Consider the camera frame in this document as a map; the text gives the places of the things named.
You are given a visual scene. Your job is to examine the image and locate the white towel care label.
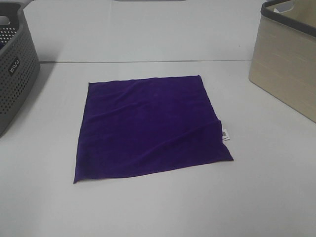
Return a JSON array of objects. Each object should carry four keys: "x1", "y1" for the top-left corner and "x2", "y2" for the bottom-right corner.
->
[{"x1": 222, "y1": 129, "x2": 230, "y2": 141}]

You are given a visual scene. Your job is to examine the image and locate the grey perforated plastic basket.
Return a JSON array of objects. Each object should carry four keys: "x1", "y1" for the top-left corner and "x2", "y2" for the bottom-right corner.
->
[{"x1": 0, "y1": 0, "x2": 40, "y2": 136}]

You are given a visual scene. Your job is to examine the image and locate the purple towel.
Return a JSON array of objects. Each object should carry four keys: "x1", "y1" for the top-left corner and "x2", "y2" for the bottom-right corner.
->
[{"x1": 74, "y1": 75, "x2": 233, "y2": 182}]

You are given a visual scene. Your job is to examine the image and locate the beige fabric storage bin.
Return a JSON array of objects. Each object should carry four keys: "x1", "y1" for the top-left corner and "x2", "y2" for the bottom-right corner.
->
[{"x1": 248, "y1": 0, "x2": 316, "y2": 121}]

